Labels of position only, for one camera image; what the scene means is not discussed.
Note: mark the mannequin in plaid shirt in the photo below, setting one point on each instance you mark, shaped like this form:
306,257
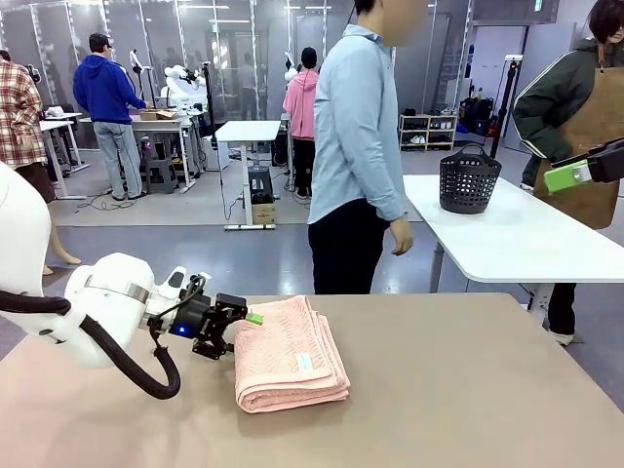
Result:
19,117

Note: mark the person in light blue shirt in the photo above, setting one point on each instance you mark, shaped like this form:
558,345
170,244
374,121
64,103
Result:
351,122

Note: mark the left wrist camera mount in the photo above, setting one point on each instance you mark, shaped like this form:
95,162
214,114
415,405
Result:
197,284

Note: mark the white standing desk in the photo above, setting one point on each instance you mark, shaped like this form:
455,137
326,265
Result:
244,131

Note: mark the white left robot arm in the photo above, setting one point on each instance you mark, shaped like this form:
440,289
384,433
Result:
107,287

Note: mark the small cardboard box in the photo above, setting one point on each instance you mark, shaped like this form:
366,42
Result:
263,214

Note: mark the person in pink hoodie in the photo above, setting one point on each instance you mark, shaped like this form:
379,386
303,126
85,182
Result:
302,107

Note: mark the black stool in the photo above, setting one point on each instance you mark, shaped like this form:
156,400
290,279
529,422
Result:
260,171

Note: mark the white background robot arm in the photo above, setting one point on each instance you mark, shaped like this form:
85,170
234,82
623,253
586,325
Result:
178,90
291,73

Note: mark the blue-shirt person's right hand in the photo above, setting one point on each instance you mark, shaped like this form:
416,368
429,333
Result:
403,236

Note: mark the dark perforated laundry basket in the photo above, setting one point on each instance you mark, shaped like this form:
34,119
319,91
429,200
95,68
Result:
468,185

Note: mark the grey workbench desk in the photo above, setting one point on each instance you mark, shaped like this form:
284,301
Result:
166,125

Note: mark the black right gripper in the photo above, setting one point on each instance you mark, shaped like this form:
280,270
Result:
609,163

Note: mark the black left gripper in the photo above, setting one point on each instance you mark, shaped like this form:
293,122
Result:
195,322

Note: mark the pink towel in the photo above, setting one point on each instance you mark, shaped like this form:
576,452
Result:
287,356

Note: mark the large white table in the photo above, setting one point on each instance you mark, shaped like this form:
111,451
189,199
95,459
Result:
497,244

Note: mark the person in brown apron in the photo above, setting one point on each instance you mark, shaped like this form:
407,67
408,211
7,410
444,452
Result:
580,107

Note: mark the black camera pole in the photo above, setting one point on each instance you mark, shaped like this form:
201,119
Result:
208,97

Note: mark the grey step stool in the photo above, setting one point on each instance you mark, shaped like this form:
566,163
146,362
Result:
158,170

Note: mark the person in blue hoodie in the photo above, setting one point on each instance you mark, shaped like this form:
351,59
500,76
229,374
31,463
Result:
105,88

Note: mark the tripod with white device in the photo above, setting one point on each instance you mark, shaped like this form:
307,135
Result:
136,63

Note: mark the flat cardboard box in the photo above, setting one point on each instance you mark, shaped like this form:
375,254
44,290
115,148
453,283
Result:
157,115

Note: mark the black equipment cases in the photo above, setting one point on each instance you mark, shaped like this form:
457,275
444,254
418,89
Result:
475,114

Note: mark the wooden shoe rack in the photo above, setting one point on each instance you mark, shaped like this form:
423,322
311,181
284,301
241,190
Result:
429,129

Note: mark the blue-shirt person's right forearm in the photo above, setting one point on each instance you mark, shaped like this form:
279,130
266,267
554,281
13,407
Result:
387,190

